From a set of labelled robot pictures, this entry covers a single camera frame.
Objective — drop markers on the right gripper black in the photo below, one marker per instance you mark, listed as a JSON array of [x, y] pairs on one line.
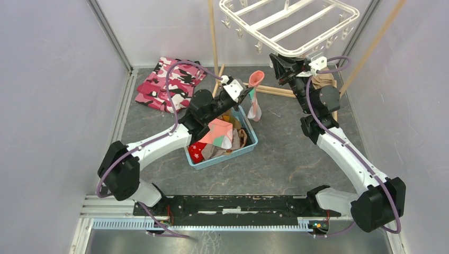
[[281, 65]]

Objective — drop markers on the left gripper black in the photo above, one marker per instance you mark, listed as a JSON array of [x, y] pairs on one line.
[[236, 104]]

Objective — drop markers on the pink sock green patches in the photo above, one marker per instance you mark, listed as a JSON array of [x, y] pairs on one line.
[[255, 80]]

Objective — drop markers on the white clip hanger frame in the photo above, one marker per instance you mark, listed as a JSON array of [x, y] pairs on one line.
[[298, 38]]

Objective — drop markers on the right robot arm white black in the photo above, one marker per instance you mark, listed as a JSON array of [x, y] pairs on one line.
[[378, 201]]

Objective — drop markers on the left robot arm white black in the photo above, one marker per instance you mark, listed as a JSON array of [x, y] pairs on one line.
[[119, 172]]

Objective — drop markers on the brown beige socks pile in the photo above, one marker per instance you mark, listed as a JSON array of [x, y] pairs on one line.
[[239, 138]]

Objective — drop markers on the wooden hanger stand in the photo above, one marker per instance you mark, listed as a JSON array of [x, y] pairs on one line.
[[266, 90]]

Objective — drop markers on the beige cloth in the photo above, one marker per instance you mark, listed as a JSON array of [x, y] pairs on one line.
[[322, 80]]

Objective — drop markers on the pink camouflage cloth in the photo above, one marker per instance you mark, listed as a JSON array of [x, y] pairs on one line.
[[174, 96]]

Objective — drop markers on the red sock white stars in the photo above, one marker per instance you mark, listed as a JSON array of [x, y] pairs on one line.
[[195, 152]]

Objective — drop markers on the blue plastic basket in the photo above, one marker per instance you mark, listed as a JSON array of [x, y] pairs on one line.
[[252, 141]]

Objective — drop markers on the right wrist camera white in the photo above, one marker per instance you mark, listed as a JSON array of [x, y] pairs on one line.
[[315, 62]]

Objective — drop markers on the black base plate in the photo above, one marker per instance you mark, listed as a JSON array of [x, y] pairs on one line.
[[238, 210]]

